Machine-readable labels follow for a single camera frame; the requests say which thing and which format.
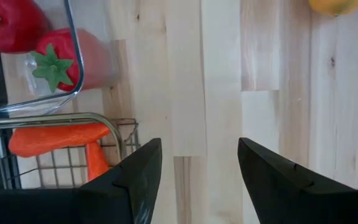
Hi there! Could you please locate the large orange toy carrot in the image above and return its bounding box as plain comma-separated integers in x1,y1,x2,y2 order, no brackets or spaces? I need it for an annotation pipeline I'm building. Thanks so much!
8,123,111,158

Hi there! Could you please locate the clear plastic bin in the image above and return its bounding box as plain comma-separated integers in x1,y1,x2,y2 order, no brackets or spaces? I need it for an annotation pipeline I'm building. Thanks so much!
0,0,85,121

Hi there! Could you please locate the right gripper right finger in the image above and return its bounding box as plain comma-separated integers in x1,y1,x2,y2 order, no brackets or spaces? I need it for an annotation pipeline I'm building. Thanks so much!
237,137,358,224

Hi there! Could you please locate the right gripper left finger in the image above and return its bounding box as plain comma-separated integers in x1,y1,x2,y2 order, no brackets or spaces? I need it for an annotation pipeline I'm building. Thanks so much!
0,138,163,224

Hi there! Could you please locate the large yellow toy lemon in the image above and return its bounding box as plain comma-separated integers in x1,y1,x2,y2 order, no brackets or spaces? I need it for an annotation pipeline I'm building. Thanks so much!
308,0,358,17

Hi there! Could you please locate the red toy tomato green leaf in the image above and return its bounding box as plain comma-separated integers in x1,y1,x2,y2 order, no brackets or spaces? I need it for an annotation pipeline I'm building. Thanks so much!
30,27,112,93
0,0,52,54

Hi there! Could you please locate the small orange toy carrot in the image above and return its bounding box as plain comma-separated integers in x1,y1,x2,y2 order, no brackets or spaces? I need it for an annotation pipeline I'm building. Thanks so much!
85,141,111,182

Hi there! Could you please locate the metal wire basket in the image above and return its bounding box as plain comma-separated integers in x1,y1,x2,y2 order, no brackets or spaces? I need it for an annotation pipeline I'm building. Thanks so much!
0,112,140,190

